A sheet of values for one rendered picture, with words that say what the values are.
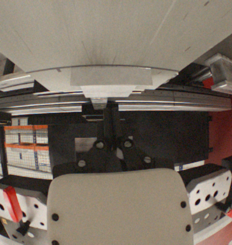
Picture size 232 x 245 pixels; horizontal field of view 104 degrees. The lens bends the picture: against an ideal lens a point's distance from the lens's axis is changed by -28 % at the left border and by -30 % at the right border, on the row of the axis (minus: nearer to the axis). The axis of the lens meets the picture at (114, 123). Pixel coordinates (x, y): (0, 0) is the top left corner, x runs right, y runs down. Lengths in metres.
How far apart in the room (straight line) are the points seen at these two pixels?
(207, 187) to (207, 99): 0.48
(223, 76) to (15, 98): 0.73
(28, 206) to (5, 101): 0.48
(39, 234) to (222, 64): 0.59
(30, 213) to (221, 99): 0.87
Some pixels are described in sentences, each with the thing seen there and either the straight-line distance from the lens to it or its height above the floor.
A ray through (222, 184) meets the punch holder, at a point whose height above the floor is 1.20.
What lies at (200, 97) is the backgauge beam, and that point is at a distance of 0.65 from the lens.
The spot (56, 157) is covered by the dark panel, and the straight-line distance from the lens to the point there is 0.80.
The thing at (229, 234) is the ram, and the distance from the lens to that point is 0.66.
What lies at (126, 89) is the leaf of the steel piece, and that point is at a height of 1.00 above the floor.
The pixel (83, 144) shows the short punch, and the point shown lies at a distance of 0.22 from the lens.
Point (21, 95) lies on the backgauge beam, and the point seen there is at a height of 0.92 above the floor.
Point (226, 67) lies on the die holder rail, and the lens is 0.42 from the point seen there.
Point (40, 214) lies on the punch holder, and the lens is 0.26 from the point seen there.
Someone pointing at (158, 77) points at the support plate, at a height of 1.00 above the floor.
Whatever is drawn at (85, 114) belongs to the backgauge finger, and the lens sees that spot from 0.41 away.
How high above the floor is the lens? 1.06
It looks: 2 degrees down
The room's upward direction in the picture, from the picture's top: 178 degrees clockwise
